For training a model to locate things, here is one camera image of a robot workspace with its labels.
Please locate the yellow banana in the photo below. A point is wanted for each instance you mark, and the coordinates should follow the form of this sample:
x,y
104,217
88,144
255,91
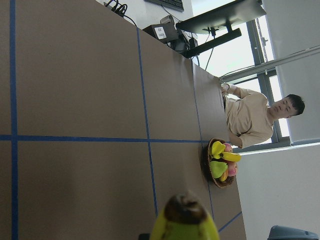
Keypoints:
x,y
228,156
184,218

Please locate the wicker fruit basket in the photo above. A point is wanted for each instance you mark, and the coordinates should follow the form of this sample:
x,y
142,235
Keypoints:
x,y
208,166

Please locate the yellow starfruit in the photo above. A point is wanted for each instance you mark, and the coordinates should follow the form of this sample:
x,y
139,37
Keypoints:
x,y
217,148

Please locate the red apple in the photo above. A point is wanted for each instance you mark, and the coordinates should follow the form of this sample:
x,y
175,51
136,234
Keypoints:
x,y
228,147
232,168

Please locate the green pear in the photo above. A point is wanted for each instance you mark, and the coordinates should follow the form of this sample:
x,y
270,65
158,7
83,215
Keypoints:
x,y
217,168

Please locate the red yellow mango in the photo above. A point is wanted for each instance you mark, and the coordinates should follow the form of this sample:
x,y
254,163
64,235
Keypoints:
x,y
224,176

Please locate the black power adapter box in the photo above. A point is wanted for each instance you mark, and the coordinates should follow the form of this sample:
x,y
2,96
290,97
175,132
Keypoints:
x,y
164,32

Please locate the person in beige shirt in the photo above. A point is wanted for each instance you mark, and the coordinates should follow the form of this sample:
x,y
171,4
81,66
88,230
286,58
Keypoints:
x,y
249,117

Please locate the black monitor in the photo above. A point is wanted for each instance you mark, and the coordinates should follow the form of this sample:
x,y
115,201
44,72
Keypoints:
x,y
223,17

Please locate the grey bin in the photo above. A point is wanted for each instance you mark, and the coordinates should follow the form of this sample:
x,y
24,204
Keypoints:
x,y
278,232

